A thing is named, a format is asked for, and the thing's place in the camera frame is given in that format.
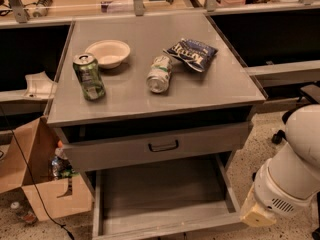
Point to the white bracket plate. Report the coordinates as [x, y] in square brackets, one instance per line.
[39, 87]

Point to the bottles inside cardboard box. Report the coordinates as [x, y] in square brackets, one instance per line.
[60, 165]

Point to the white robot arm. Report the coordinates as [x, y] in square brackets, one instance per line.
[286, 183]

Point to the white paper bowl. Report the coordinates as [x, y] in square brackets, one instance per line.
[109, 53]

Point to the white soda can lying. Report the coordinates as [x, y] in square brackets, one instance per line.
[159, 76]

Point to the grey handheld tool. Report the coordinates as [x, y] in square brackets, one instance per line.
[42, 7]

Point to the grey top drawer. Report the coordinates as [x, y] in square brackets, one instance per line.
[155, 147]

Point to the green soda can upright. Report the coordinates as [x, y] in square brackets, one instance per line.
[86, 69]

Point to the plastic bottle on floor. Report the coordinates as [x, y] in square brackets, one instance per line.
[23, 212]

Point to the black office chair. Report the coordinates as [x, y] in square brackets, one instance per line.
[312, 94]

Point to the grey drawer cabinet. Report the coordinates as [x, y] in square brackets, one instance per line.
[223, 94]

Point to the blue chip bag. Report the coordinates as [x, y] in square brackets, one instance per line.
[195, 54]

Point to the cardboard box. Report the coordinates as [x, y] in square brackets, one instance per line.
[26, 166]

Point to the grey drawer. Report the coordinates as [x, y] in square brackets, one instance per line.
[169, 200]
[155, 147]

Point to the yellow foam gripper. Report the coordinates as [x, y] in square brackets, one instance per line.
[276, 192]

